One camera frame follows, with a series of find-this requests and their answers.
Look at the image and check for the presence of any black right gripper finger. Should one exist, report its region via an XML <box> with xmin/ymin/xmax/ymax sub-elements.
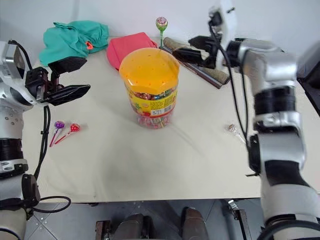
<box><xmin>172</xmin><ymin>47</ymin><xmax>214</xmax><ymax>69</ymax></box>
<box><xmin>187</xmin><ymin>35</ymin><xmax>215</xmax><ymax>50</ymax></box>

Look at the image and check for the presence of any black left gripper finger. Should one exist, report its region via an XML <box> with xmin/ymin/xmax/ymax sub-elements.
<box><xmin>47</xmin><ymin>56</ymin><xmax>88</xmax><ymax>87</ymax></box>
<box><xmin>44</xmin><ymin>84</ymin><xmax>91</xmax><ymax>107</ymax></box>

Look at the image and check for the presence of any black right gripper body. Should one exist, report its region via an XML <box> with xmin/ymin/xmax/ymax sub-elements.
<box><xmin>206</xmin><ymin>33</ymin><xmax>224</xmax><ymax>70</ymax></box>

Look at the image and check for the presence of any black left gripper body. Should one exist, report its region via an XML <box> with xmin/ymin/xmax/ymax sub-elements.
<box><xmin>24</xmin><ymin>66</ymin><xmax>64</xmax><ymax>104</ymax></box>

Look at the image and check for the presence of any orange perforated jar lid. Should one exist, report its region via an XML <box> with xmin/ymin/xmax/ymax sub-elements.
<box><xmin>118</xmin><ymin>47</ymin><xmax>181</xmax><ymax>95</ymax></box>

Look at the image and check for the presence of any clear plastic lollipop jar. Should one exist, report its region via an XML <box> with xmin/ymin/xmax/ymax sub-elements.
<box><xmin>124</xmin><ymin>74</ymin><xmax>179</xmax><ymax>131</ymax></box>

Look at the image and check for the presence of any green crumpled cloth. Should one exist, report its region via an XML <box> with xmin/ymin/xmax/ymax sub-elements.
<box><xmin>38</xmin><ymin>20</ymin><xmax>110</xmax><ymax>67</ymax></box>

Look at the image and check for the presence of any purple wrapped lollipop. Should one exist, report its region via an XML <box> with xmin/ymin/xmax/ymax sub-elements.
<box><xmin>49</xmin><ymin>120</ymin><xmax>66</xmax><ymax>148</ymax></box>

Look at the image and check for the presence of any red wrapped lollipop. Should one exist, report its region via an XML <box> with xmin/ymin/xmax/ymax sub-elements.
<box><xmin>54</xmin><ymin>123</ymin><xmax>81</xmax><ymax>145</ymax></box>

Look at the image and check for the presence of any green-stick lollipop, colourful wrapper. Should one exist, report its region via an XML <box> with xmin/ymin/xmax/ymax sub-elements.
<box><xmin>155</xmin><ymin>16</ymin><xmax>169</xmax><ymax>50</ymax></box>

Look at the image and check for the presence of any red fabric pouch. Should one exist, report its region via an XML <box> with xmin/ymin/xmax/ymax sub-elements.
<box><xmin>106</xmin><ymin>31</ymin><xmax>159</xmax><ymax>71</ymax></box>

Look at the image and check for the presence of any clear wrapped white-stick lollipop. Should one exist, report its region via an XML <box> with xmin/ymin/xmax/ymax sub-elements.
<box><xmin>226</xmin><ymin>123</ymin><xmax>247</xmax><ymax>146</ymax></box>

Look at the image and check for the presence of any dark rounded shape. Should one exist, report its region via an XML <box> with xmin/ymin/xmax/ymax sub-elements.
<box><xmin>116</xmin><ymin>212</ymin><xmax>152</xmax><ymax>240</ymax></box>
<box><xmin>181</xmin><ymin>206</ymin><xmax>209</xmax><ymax>240</ymax></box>

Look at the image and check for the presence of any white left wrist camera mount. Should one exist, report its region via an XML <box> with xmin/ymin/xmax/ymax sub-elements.
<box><xmin>0</xmin><ymin>39</ymin><xmax>35</xmax><ymax>140</ymax></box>

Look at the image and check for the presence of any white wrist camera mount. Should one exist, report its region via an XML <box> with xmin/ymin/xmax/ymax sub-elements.
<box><xmin>0</xmin><ymin>39</ymin><xmax>35</xmax><ymax>140</ymax></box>
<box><xmin>208</xmin><ymin>0</ymin><xmax>238</xmax><ymax>69</ymax></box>

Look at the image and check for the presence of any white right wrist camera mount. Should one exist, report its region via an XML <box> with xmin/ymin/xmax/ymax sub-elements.
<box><xmin>208</xmin><ymin>0</ymin><xmax>238</xmax><ymax>69</ymax></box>

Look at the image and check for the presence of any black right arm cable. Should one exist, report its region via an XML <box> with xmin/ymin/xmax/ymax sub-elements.
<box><xmin>208</xmin><ymin>21</ymin><xmax>251</xmax><ymax>152</ymax></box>

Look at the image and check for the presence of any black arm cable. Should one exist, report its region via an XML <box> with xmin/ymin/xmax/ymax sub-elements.
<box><xmin>33</xmin><ymin>104</ymin><xmax>72</xmax><ymax>214</ymax></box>
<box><xmin>208</xmin><ymin>21</ymin><xmax>251</xmax><ymax>152</ymax></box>

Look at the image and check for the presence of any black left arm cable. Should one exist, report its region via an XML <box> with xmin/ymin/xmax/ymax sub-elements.
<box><xmin>33</xmin><ymin>104</ymin><xmax>72</xmax><ymax>214</ymax></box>

